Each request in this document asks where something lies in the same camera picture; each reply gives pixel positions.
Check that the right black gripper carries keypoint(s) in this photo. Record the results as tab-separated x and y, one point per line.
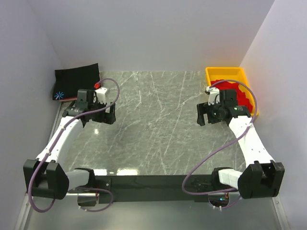
205	108

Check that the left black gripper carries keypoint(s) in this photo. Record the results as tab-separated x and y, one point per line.
106	117

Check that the red t shirt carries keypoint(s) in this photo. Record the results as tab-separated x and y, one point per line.
243	95

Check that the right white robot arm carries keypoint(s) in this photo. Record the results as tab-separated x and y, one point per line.
262	176

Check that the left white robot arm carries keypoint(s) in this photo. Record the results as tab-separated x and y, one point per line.
44	176

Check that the folded pink t shirt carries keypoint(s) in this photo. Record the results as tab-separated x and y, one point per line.
68	99

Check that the yellow plastic bin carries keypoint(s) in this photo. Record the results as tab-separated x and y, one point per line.
225	73

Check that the folded black t shirt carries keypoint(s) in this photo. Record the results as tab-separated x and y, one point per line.
69	81

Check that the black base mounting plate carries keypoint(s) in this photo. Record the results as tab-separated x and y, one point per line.
151	188

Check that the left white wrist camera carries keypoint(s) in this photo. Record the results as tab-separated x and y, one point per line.
100	95

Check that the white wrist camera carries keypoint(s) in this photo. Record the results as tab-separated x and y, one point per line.
213	94
100	95

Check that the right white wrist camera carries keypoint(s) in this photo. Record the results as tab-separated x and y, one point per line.
213	94

